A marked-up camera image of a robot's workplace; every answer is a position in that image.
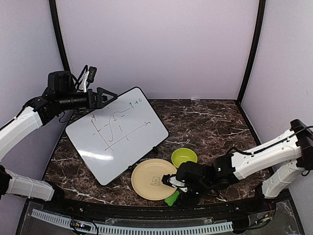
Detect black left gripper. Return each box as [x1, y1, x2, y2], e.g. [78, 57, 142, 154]
[57, 87, 117, 111]

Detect green bone-shaped eraser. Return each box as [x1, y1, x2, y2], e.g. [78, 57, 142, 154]
[164, 190, 180, 207]

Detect white whiteboard with black frame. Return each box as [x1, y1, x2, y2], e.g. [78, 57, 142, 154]
[66, 87, 169, 186]

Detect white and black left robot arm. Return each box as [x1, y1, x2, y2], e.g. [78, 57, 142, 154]
[0, 67, 118, 213]

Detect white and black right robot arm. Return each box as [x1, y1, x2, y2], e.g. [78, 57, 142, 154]
[175, 119, 313, 212]

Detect green bowl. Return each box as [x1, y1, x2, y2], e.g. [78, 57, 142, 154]
[171, 148, 198, 168]

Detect beige round plate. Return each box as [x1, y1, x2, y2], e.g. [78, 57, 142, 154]
[131, 159, 177, 201]

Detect left wrist camera with cables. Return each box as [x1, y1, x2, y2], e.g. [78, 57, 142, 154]
[73, 65, 97, 93]

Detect wrist camera with cables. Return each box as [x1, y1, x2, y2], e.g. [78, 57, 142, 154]
[161, 174, 188, 192]
[73, 65, 97, 93]

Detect right wrist camera with cables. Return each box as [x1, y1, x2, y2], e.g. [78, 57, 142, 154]
[161, 174, 188, 192]

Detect black left corner post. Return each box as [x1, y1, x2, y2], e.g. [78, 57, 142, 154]
[48, 0, 71, 71]

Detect black corner post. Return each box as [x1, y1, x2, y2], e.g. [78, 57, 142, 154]
[48, 0, 71, 71]
[236, 0, 266, 108]

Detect black curved front rail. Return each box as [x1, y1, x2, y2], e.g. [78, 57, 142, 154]
[41, 180, 291, 222]

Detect white slotted cable duct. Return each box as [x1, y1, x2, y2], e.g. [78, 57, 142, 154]
[31, 209, 233, 235]

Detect black right corner post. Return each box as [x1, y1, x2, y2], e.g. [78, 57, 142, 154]
[236, 0, 266, 108]

